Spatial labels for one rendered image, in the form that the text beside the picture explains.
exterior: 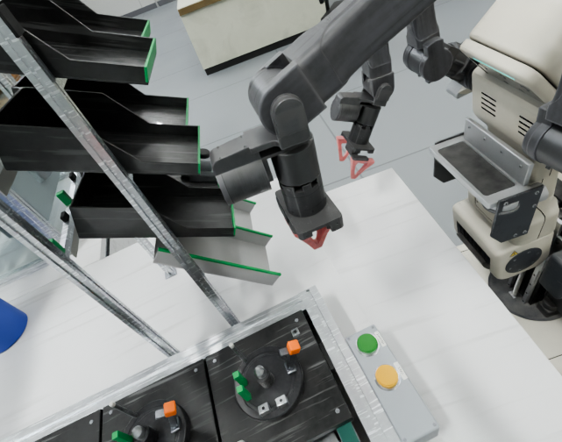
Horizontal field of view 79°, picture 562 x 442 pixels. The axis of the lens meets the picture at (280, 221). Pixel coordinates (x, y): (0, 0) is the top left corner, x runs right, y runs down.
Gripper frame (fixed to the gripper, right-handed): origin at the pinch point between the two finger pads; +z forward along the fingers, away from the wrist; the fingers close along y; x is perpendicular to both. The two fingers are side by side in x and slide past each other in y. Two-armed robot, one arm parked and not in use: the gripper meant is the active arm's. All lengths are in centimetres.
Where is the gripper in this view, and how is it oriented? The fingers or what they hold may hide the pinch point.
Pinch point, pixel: (316, 244)
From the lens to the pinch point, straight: 55.1
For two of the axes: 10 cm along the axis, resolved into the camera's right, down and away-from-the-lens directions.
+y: 3.3, 6.2, -7.2
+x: 9.1, -4.0, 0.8
